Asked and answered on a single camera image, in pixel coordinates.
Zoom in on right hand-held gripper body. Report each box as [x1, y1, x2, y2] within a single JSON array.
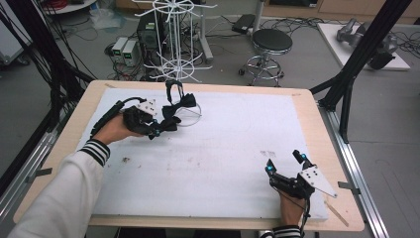
[[268, 166, 339, 200]]

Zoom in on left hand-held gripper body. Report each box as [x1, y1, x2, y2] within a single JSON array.
[[122, 97, 160, 137]]

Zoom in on black bow tie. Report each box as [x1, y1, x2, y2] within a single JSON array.
[[160, 79, 198, 121], [150, 115, 182, 139]]

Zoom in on white wire display rack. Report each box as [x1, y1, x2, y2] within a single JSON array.
[[130, 0, 219, 128]]

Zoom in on person's left hand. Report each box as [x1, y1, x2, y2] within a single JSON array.
[[92, 113, 147, 146]]

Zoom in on person's right hand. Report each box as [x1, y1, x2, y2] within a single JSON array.
[[278, 191, 308, 228]]

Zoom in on grey metal clamp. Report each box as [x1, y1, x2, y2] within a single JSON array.
[[25, 167, 53, 183], [337, 180, 362, 196]]

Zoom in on thin wooden stick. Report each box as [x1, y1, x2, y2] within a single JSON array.
[[323, 199, 350, 228]]

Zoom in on white foam mat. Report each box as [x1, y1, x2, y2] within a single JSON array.
[[74, 86, 330, 221]]

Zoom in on white power supply unit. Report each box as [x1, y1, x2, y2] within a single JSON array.
[[111, 36, 129, 63], [121, 40, 140, 67]]

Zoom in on black computer tower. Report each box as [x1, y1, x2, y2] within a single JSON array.
[[136, 12, 182, 66]]

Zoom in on grey metal desk leg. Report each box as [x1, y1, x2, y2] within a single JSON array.
[[197, 0, 215, 64]]

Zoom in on clear plastic bag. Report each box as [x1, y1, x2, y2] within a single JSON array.
[[88, 7, 127, 32]]

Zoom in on white floor board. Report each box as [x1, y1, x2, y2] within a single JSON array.
[[316, 22, 412, 71]]

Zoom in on black round stool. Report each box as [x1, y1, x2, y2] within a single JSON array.
[[238, 28, 294, 88]]

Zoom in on black flat box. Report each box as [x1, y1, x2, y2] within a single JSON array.
[[231, 13, 257, 35]]

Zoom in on round white table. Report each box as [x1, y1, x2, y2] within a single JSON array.
[[40, 0, 99, 16]]

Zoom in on left hand-held gripper cable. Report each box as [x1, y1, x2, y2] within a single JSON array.
[[89, 96, 149, 139]]

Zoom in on hand-held gripper cable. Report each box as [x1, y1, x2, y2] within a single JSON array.
[[270, 185, 313, 238], [89, 96, 149, 139]]

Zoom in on right hand-held gripper cable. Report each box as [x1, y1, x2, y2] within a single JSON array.
[[270, 185, 313, 238]]

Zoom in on aluminium rail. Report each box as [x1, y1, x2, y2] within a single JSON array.
[[0, 127, 65, 217], [317, 101, 391, 238]]

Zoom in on black metal frame stand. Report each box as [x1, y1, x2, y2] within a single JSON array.
[[309, 0, 414, 144], [0, 0, 97, 133]]

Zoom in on black floor cables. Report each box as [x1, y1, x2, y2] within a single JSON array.
[[257, 15, 335, 37]]

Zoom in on grey metal post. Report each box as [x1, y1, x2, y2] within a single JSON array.
[[252, 0, 266, 35]]

